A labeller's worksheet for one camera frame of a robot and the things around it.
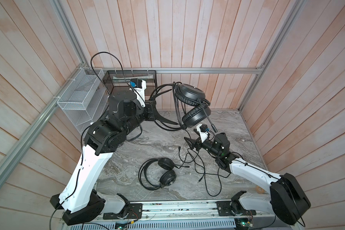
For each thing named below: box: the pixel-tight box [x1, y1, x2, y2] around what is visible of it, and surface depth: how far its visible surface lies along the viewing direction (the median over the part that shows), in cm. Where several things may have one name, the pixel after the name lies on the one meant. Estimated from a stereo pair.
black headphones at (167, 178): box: [138, 157, 177, 191], surface depth 83 cm
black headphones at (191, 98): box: [149, 83, 219, 133], surface depth 44 cm
